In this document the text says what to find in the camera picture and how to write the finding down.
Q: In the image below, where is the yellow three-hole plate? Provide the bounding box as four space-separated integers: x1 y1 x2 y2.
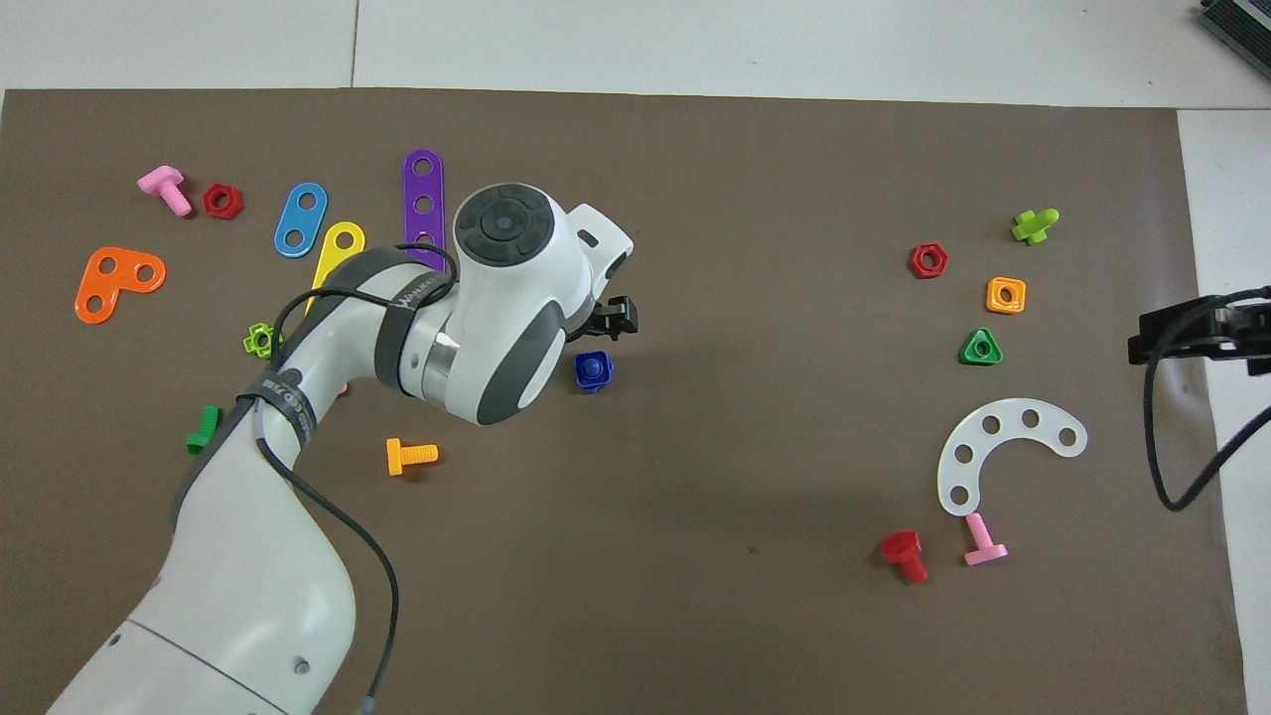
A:
303 220 366 315

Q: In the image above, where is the white curved perforated plate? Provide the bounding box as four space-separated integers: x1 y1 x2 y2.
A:
937 399 1088 517

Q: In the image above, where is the orange plastic screw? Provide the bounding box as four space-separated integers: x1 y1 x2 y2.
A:
385 438 439 477

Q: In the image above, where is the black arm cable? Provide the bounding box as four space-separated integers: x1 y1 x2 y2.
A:
1142 353 1271 513
253 243 460 715

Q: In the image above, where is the purple four-hole plate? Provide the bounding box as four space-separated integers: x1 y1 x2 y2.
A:
402 149 448 271

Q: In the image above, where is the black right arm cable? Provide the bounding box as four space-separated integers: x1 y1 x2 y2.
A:
1142 353 1271 513

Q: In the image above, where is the brown table mat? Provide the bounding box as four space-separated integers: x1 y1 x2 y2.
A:
0 87 1250 715

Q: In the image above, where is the red plastic screw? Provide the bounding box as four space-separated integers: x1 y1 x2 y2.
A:
880 531 929 585

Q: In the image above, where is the orange heart-shaped plate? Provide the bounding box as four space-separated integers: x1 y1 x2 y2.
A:
74 246 168 325

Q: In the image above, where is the dark green plastic screw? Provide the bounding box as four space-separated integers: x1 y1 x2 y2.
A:
186 404 222 456

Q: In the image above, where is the blue square nut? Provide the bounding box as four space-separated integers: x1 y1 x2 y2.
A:
574 351 616 395

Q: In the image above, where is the pink plastic screw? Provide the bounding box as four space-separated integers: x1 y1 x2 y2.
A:
963 512 1009 567
137 166 192 216

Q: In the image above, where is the blue two-hole plate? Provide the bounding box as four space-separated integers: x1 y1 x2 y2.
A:
273 182 330 259

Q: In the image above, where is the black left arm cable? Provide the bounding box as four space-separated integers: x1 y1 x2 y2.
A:
253 243 460 715

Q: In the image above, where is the dark ribbed device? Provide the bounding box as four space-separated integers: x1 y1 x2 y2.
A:
1197 0 1271 63

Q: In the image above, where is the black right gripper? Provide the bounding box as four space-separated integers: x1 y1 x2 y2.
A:
1128 287 1271 364

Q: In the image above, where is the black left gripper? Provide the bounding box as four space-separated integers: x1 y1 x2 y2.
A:
572 294 638 345

